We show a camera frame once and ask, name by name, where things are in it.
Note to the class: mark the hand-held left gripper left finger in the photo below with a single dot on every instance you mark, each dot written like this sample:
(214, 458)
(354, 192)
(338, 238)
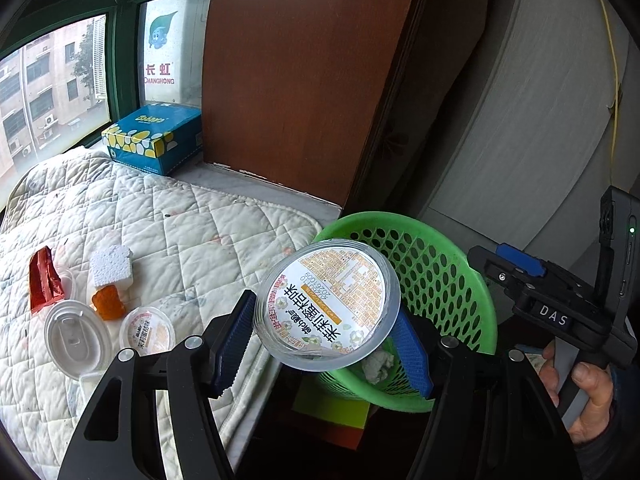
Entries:
(234, 342)

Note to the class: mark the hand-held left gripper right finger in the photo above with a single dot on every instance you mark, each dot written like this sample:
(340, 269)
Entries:
(414, 355)

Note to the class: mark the red plastic wrapper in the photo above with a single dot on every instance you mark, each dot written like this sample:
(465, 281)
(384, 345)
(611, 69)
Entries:
(42, 280)

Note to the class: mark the crumpled white tissue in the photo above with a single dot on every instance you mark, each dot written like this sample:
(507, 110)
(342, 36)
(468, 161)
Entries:
(378, 366)

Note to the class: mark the small clear printed-lid cup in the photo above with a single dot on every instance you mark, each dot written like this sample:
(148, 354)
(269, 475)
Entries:
(147, 332)

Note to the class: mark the white quilted mattress pad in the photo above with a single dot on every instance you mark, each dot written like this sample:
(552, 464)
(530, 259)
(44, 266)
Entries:
(175, 240)

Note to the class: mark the blue yellow tissue box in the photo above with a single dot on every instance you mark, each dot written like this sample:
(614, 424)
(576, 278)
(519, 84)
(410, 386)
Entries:
(150, 135)

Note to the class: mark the green perforated plastic basket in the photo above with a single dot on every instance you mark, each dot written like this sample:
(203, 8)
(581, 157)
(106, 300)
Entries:
(430, 260)

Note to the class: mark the brown wooden cabinet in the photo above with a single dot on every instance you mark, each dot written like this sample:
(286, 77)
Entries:
(300, 85)

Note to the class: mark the white foam block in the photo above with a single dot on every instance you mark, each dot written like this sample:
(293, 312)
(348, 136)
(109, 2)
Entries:
(112, 270)

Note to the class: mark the green window frame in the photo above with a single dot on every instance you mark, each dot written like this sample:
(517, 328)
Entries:
(127, 60)

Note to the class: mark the small clear plastic box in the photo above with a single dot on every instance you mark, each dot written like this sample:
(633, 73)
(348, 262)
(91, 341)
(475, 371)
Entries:
(92, 379)

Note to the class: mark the apartment building outside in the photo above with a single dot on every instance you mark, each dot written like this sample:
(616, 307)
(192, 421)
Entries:
(45, 90)

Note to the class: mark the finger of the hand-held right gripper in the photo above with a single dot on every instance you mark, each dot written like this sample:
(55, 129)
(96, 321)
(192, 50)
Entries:
(487, 265)
(522, 259)

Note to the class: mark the person's right hand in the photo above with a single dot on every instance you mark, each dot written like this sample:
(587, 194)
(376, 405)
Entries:
(595, 382)

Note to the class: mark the white unit with leaf logo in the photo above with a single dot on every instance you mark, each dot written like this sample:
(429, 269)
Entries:
(170, 60)

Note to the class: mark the large clear printed-lid cup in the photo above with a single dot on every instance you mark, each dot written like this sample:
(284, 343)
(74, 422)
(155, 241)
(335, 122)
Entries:
(325, 300)

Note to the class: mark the orange jelly piece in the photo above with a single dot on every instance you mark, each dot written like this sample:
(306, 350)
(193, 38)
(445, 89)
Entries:
(107, 305)

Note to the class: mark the white wardrobe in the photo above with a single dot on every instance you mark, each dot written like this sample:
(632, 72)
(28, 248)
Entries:
(525, 135)

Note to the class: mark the clear plastic domed lid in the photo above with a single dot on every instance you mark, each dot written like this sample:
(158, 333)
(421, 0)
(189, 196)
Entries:
(75, 335)

